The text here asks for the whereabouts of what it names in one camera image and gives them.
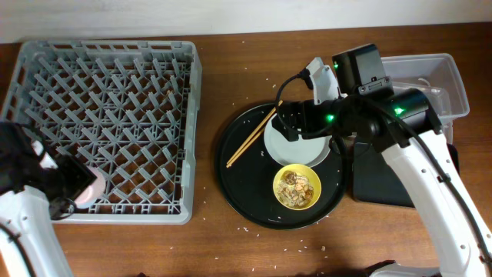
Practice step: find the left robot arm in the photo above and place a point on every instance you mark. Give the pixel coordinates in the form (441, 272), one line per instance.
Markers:
(37, 188)

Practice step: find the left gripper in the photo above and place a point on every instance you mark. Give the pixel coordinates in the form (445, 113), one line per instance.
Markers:
(83, 176)

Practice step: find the upper wooden chopstick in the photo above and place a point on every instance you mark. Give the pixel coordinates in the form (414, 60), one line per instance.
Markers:
(260, 126)

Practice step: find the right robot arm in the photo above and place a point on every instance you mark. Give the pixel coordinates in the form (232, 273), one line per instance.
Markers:
(355, 96)

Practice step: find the round black tray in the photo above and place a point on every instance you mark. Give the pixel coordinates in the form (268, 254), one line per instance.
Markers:
(248, 184)

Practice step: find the black rectangular tray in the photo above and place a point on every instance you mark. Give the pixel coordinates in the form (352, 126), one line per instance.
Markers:
(373, 179)

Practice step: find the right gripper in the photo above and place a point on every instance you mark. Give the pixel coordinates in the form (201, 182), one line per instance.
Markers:
(295, 108)

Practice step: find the pink cup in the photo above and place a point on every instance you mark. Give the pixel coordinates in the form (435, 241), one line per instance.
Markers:
(93, 192)

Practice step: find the clear plastic bin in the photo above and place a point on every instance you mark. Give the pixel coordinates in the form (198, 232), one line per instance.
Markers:
(437, 76)

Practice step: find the yellow bowl with shells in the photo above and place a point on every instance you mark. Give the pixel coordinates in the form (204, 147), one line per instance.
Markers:
(297, 187)

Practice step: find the grey dishwasher rack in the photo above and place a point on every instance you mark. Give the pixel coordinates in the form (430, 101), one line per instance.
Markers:
(127, 108)

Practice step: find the grey round plate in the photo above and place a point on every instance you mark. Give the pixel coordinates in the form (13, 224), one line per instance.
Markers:
(309, 152)

